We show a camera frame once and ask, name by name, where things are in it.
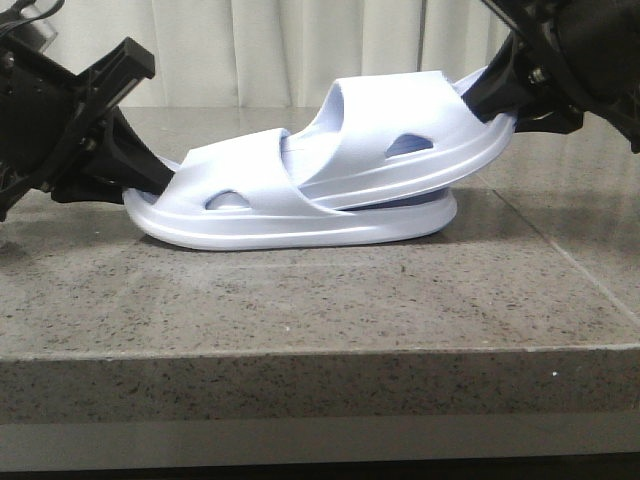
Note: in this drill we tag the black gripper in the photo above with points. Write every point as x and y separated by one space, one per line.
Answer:
561 60
64 133

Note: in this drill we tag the light blue slipper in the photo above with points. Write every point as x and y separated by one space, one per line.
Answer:
383 138
237 195

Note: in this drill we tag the white pleated curtain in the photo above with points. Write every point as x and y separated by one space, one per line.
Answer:
275 53

